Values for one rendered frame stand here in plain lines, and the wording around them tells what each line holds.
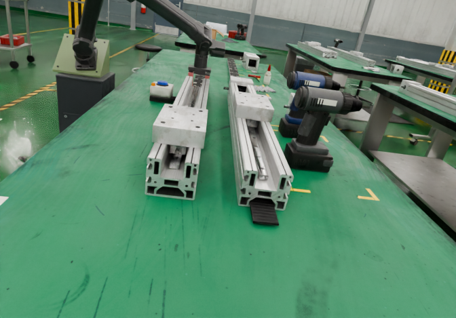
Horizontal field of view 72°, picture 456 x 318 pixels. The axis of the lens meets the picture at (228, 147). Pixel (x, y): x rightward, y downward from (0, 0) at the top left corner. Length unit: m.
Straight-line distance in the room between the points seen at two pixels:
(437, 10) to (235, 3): 7.53
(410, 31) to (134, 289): 14.19
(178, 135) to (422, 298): 0.51
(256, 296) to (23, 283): 0.31
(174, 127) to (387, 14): 13.36
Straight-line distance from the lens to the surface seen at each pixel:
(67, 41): 1.69
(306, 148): 0.86
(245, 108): 0.90
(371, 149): 3.04
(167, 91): 1.23
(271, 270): 0.54
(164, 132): 0.67
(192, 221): 0.60
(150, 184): 0.64
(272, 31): 12.48
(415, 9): 14.36
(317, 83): 1.06
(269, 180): 0.68
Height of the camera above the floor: 1.14
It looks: 23 degrees down
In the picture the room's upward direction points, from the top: 10 degrees clockwise
